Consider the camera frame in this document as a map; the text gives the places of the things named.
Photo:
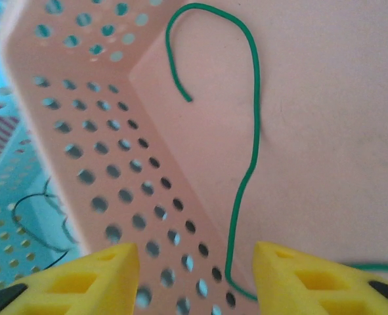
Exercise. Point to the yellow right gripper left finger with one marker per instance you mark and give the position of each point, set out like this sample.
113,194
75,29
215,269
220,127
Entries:
82,288

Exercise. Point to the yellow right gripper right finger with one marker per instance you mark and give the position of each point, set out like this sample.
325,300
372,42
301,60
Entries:
312,288

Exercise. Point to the light blue perforated plastic basket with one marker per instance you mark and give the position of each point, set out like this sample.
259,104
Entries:
3,183

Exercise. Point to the pink perforated plastic basket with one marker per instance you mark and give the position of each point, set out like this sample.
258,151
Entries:
312,131

